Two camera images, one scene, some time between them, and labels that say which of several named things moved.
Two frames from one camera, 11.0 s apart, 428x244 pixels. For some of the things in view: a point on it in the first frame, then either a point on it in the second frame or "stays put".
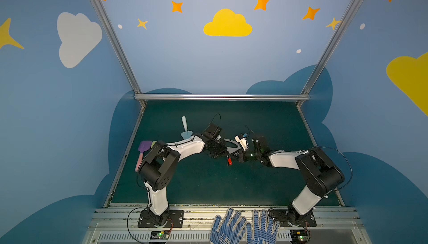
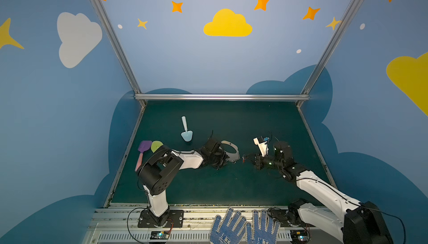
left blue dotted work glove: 226,234 stays put
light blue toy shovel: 187,134 stays put
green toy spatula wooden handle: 153,142 stays put
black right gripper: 246,154 -> 258,161
